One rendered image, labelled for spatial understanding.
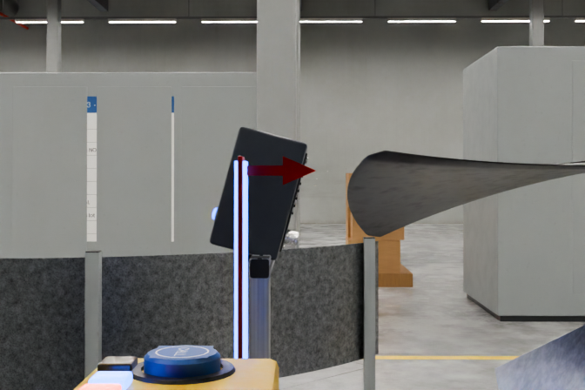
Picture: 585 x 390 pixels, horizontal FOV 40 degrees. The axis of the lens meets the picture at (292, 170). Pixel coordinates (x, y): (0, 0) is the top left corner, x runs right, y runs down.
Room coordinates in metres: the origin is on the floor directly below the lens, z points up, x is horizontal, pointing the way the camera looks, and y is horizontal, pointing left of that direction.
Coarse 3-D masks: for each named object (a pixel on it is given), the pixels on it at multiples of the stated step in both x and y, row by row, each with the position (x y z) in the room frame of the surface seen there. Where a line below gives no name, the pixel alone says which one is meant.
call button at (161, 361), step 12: (156, 348) 0.43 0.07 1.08; (168, 348) 0.43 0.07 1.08; (180, 348) 0.43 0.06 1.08; (192, 348) 0.43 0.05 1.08; (204, 348) 0.43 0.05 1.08; (144, 360) 0.42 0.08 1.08; (156, 360) 0.41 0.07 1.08; (168, 360) 0.41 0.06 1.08; (180, 360) 0.41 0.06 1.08; (192, 360) 0.41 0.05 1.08; (204, 360) 0.41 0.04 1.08; (216, 360) 0.42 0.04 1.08; (144, 372) 0.42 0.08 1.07; (156, 372) 0.41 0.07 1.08; (168, 372) 0.40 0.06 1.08; (180, 372) 0.40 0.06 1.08; (192, 372) 0.41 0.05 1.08; (204, 372) 0.41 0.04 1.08
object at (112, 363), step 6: (102, 360) 0.42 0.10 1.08; (108, 360) 0.42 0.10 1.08; (114, 360) 0.42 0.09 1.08; (120, 360) 0.42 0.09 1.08; (126, 360) 0.42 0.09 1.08; (132, 360) 0.42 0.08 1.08; (102, 366) 0.42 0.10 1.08; (108, 366) 0.42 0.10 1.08; (114, 366) 0.42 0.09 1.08; (120, 366) 0.42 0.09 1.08; (126, 366) 0.42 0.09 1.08; (132, 366) 0.42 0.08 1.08
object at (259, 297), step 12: (252, 288) 1.19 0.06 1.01; (264, 288) 1.19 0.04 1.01; (252, 300) 1.19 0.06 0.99; (264, 300) 1.19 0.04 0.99; (252, 312) 1.19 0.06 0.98; (264, 312) 1.19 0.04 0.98; (252, 324) 1.19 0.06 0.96; (264, 324) 1.19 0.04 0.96; (252, 336) 1.19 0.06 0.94; (264, 336) 1.19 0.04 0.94; (252, 348) 1.19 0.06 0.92; (264, 348) 1.19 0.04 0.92
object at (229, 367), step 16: (96, 368) 0.44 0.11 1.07; (224, 368) 0.42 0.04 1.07; (240, 368) 0.43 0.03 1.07; (256, 368) 0.43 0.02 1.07; (272, 368) 0.43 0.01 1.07; (80, 384) 0.40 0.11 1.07; (144, 384) 0.40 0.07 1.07; (160, 384) 0.40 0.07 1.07; (176, 384) 0.40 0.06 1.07; (192, 384) 0.40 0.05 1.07; (208, 384) 0.40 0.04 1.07; (224, 384) 0.40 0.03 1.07; (240, 384) 0.40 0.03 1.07; (256, 384) 0.40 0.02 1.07; (272, 384) 0.40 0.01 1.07
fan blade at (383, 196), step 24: (360, 168) 0.61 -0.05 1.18; (384, 168) 0.61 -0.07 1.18; (408, 168) 0.61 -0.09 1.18; (432, 168) 0.61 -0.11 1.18; (456, 168) 0.61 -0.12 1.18; (480, 168) 0.61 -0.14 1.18; (504, 168) 0.61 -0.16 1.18; (528, 168) 0.61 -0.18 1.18; (552, 168) 0.61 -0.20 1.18; (576, 168) 0.61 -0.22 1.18; (360, 192) 0.67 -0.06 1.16; (384, 192) 0.68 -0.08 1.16; (408, 192) 0.69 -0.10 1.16; (432, 192) 0.70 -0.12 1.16; (456, 192) 0.71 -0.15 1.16; (480, 192) 0.73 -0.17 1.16; (360, 216) 0.74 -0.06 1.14; (384, 216) 0.75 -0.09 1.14; (408, 216) 0.76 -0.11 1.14
